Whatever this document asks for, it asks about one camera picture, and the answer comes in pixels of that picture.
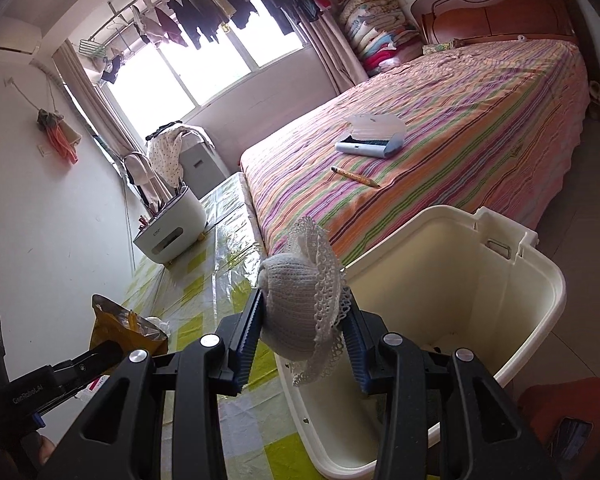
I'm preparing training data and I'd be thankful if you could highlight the white appliance with cloth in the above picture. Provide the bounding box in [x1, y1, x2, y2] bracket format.
[145, 120, 232, 198]

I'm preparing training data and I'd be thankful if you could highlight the striped bed cover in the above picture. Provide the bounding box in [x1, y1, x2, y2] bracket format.
[240, 39, 590, 263]

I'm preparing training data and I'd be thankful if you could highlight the orange cloth on wall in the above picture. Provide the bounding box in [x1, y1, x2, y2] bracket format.
[36, 108, 82, 165]

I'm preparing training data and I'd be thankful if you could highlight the pink curtain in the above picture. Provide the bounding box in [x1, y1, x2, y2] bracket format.
[301, 12, 368, 94]
[53, 39, 144, 174]

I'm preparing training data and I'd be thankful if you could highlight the blue pencil case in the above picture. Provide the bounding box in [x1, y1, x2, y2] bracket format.
[335, 114, 406, 159]

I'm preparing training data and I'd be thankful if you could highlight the cream plastic trash bin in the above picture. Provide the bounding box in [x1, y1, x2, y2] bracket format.
[276, 206, 566, 479]

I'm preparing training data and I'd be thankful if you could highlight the left pink curtain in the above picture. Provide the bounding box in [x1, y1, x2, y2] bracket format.
[53, 39, 144, 174]

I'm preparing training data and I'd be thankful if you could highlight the right pink curtain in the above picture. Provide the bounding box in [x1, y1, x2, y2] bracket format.
[301, 12, 368, 94]

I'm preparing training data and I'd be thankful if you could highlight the yellow pencil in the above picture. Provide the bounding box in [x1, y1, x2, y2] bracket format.
[330, 166, 380, 188]

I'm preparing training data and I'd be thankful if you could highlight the orange snack bag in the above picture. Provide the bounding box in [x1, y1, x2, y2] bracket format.
[90, 295, 169, 356]

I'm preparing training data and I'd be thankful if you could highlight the checkered plastic tablecloth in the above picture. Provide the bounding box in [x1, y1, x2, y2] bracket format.
[122, 174, 320, 479]

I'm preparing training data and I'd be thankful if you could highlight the white tissue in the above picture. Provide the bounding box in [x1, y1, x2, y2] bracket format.
[146, 316, 172, 337]

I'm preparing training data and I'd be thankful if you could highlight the white desk organizer box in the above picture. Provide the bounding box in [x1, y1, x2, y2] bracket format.
[133, 185, 207, 264]

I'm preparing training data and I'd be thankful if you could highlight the white crocheted lace hat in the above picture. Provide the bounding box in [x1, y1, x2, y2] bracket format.
[257, 217, 352, 387]

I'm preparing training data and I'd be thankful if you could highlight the stack of folded quilts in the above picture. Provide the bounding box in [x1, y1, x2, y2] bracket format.
[338, 0, 424, 77]

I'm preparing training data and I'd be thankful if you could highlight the white air conditioner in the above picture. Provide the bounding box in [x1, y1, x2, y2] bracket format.
[0, 16, 42, 65]

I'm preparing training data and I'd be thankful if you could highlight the wooden headboard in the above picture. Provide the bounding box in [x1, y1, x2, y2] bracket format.
[411, 0, 588, 44]

